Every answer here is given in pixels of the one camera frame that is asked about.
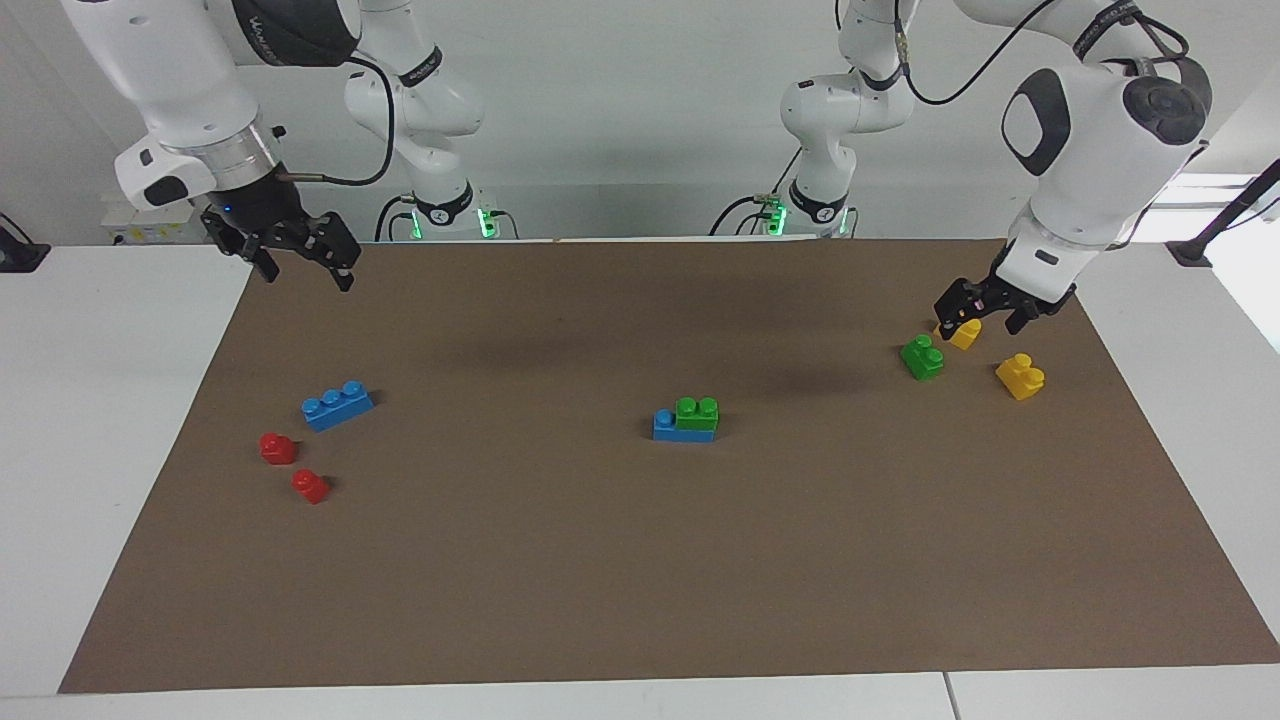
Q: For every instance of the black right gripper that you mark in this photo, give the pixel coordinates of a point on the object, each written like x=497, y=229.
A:
x=262, y=215

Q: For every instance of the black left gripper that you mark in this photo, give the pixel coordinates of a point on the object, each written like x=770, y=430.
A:
x=1020, y=290

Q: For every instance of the green two-stud toy brick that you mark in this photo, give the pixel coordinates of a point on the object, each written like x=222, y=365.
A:
x=922, y=358
x=697, y=415

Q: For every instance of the blue three-stud toy brick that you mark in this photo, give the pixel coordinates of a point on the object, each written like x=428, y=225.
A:
x=335, y=408
x=680, y=435

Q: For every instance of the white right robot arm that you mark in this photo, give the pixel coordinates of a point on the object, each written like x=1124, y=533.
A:
x=170, y=70

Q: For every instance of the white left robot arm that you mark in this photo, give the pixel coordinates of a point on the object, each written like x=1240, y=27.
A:
x=1100, y=150

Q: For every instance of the yellow two-stud toy brick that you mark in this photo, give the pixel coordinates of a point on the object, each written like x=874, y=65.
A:
x=965, y=335
x=1020, y=378

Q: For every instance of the red one-stud toy brick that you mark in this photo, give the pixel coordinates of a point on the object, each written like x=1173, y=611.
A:
x=311, y=488
x=278, y=450

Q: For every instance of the black table clamp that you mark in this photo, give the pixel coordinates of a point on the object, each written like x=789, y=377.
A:
x=20, y=258

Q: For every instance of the brown table mat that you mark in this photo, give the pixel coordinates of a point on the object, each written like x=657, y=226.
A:
x=640, y=560

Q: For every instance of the white wall socket box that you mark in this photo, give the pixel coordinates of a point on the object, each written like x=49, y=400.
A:
x=120, y=225

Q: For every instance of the black camera stand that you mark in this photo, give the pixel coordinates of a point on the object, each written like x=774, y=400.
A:
x=1190, y=252

